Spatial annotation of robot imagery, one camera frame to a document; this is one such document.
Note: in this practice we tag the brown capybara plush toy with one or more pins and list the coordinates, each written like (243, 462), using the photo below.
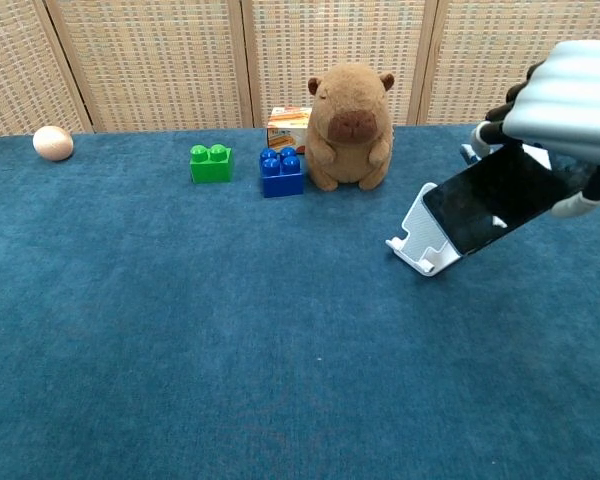
(350, 130)

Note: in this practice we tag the beige egg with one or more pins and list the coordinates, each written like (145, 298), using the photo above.
(53, 143)

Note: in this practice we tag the blue building block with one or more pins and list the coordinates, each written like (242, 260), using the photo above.
(281, 175)

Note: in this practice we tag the blue velvet table cloth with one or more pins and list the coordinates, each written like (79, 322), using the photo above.
(230, 325)

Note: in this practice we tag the black smartphone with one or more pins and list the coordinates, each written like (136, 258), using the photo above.
(495, 200)

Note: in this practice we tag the green building block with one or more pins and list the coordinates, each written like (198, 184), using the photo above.
(211, 164)

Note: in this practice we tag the white phone stand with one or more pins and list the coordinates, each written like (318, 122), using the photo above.
(420, 240)

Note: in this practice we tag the woven rattan folding screen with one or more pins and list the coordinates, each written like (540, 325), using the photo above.
(180, 60)

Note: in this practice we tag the blue white toothpaste tube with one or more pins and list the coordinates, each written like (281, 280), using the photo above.
(467, 153)

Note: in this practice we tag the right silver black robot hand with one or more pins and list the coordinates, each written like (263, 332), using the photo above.
(570, 100)

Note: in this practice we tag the orange white snack box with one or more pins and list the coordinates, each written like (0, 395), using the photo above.
(286, 130)

